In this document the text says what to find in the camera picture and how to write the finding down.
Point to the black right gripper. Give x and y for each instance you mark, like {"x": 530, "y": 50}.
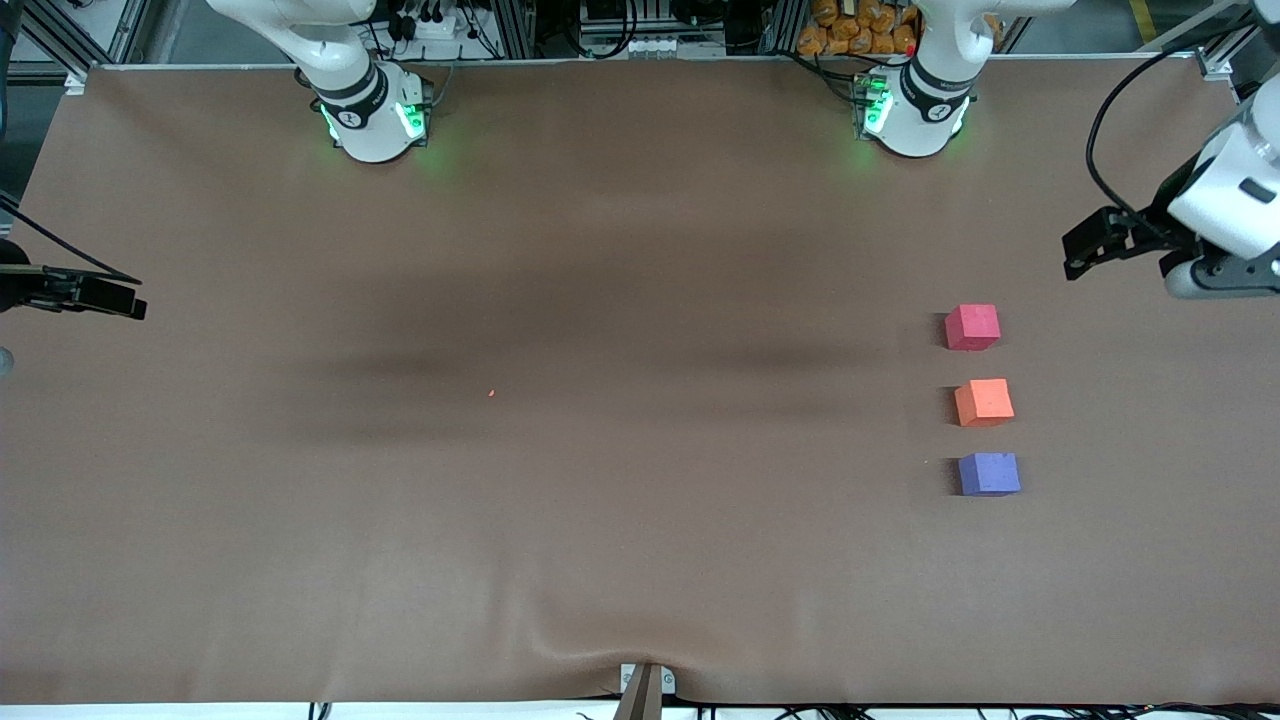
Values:
{"x": 20, "y": 287}

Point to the pile of orange bags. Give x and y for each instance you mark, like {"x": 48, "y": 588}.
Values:
{"x": 840, "y": 35}

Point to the grey metal clamp bracket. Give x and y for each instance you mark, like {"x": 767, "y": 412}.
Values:
{"x": 668, "y": 682}

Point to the brown wooden bar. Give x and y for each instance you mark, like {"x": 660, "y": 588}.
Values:
{"x": 640, "y": 700}

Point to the red foam block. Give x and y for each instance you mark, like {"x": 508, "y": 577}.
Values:
{"x": 972, "y": 325}

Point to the purple foam block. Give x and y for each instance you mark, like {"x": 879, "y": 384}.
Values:
{"x": 990, "y": 472}

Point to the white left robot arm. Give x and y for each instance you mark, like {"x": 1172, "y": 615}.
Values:
{"x": 930, "y": 110}

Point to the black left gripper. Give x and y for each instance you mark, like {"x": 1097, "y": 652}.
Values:
{"x": 1163, "y": 222}

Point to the white power strip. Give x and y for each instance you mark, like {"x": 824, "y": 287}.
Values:
{"x": 430, "y": 28}

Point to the metal corner bracket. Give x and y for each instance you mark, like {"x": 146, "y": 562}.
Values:
{"x": 1217, "y": 66}
{"x": 76, "y": 82}

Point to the aluminium frame post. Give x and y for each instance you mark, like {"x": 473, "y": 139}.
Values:
{"x": 1235, "y": 40}
{"x": 130, "y": 30}

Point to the brown table cover mat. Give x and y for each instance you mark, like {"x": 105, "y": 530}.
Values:
{"x": 300, "y": 500}

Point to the orange foam block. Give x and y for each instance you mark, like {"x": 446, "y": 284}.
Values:
{"x": 985, "y": 402}

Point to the white terminal block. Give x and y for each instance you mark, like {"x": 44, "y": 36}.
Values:
{"x": 670, "y": 47}

